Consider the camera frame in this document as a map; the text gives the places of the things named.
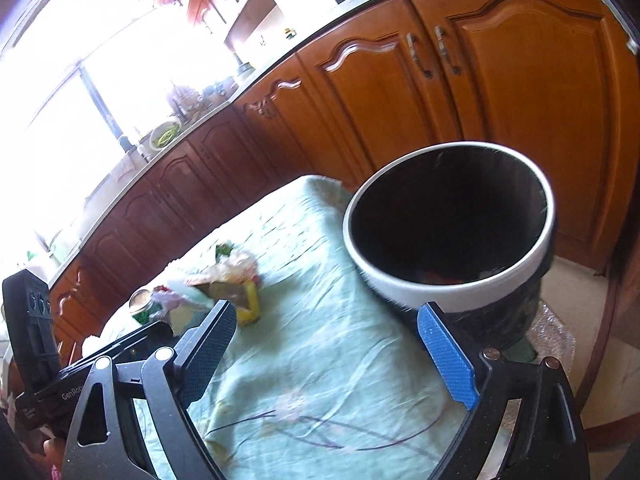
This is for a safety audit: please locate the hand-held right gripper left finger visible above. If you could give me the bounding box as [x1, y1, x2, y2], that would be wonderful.
[62, 300, 240, 480]

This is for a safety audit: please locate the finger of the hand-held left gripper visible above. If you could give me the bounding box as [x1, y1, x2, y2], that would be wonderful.
[80, 322, 175, 367]

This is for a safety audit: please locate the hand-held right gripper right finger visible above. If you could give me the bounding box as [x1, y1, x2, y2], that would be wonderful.
[416, 302, 588, 480]

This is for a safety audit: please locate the tin can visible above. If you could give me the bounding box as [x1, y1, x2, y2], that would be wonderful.
[128, 288, 157, 322]

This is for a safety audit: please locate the yellow carton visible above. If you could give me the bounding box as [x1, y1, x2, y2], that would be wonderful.
[212, 280, 263, 326]

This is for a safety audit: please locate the white foam fruit net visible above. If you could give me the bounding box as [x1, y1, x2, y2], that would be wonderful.
[165, 260, 206, 308]

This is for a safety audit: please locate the white round trash bin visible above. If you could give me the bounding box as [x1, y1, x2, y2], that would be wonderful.
[342, 142, 557, 313]

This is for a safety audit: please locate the clear plastic wrapper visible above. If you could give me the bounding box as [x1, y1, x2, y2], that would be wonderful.
[185, 249, 260, 291]

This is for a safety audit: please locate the clear bubble wrap sheet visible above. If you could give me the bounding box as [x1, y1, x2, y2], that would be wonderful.
[529, 300, 577, 363]

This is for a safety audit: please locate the teal floral tablecloth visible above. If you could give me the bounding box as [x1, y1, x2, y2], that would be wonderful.
[82, 175, 506, 480]

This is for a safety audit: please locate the kitchen window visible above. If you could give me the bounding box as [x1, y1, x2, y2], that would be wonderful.
[0, 20, 241, 271]

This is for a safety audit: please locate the basin of green vegetables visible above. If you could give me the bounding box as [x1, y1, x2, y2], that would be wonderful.
[150, 117, 183, 151]

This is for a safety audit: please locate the wooden kitchen base cabinet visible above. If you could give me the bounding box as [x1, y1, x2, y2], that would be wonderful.
[47, 0, 640, 361]

